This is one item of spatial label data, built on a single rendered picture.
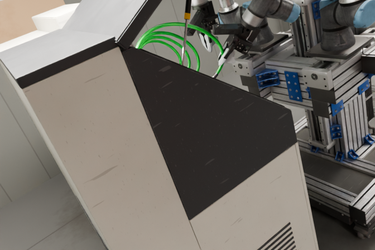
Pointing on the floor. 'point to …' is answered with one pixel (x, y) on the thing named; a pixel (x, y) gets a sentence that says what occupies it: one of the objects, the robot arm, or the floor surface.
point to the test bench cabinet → (261, 211)
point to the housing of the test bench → (99, 136)
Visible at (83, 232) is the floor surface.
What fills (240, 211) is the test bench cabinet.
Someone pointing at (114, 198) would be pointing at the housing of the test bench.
